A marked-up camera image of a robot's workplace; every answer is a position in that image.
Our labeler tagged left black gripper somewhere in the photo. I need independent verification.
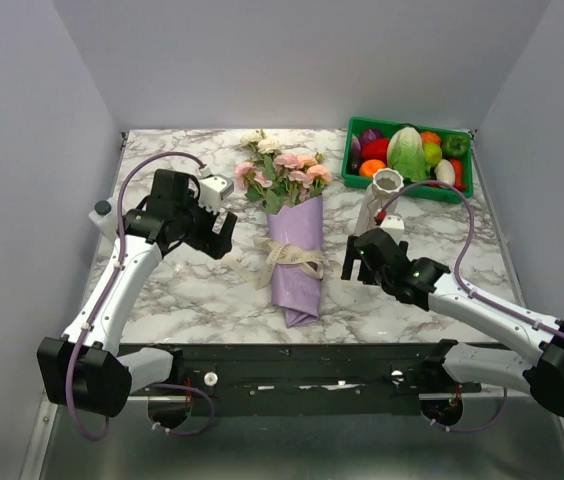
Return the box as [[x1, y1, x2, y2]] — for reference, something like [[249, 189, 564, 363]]
[[175, 190, 238, 259]]

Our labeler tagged beige printed ribbon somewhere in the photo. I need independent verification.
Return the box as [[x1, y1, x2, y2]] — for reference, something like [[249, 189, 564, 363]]
[[223, 237, 342, 290]]

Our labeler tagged purple wrapping paper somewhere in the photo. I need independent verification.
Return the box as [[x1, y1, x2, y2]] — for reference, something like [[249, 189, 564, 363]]
[[267, 196, 323, 328]]

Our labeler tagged peach pink flower stem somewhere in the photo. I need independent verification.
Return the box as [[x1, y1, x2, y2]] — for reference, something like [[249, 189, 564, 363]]
[[273, 153, 333, 206]]

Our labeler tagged white flower stem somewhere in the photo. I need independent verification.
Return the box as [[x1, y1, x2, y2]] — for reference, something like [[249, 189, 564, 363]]
[[240, 129, 281, 164]]

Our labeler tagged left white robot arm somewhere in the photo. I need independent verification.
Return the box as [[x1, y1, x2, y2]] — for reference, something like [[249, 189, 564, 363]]
[[37, 169, 237, 417]]

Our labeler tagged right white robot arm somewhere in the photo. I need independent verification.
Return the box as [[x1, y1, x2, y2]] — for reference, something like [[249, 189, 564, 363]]
[[341, 228, 564, 418]]

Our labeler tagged white ceramic vase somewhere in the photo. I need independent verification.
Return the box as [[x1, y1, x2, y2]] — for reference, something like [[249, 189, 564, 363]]
[[354, 168, 404, 236]]

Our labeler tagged toy eggplant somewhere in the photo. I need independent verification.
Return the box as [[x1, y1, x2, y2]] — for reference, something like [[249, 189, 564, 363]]
[[346, 135, 362, 175]]

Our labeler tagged toy red pepper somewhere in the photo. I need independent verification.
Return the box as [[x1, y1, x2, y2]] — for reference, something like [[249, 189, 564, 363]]
[[361, 138, 390, 162]]

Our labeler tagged toy napa cabbage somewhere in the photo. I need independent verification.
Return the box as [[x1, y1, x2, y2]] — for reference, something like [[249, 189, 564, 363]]
[[387, 125, 430, 183]]

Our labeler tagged toy white egg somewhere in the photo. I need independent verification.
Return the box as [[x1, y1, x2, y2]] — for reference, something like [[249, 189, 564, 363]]
[[434, 159, 456, 185]]

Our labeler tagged toy purple cabbage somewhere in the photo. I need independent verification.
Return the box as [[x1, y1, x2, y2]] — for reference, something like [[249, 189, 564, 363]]
[[359, 128, 384, 147]]

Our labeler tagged toy green apple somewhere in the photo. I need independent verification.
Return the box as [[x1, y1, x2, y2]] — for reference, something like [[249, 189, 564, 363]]
[[423, 142, 443, 168]]

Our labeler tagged toy carrot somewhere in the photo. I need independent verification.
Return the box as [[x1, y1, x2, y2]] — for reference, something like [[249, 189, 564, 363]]
[[449, 159, 466, 191]]

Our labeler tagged toy orange pumpkin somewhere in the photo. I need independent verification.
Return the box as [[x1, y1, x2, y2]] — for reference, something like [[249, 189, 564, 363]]
[[420, 131, 442, 146]]

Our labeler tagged toy green pepper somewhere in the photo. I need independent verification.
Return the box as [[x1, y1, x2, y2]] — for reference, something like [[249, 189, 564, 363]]
[[441, 134, 470, 159]]

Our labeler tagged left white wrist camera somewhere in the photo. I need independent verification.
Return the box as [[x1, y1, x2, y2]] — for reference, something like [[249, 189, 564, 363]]
[[198, 166, 234, 214]]

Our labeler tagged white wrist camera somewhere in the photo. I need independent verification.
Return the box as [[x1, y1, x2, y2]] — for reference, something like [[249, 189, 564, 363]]
[[375, 210, 405, 244], [198, 166, 234, 214]]

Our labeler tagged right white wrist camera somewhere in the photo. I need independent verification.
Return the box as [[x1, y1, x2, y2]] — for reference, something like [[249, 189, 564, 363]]
[[375, 210, 405, 244]]

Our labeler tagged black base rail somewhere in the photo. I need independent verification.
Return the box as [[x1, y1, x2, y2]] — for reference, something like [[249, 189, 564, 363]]
[[132, 340, 481, 417]]

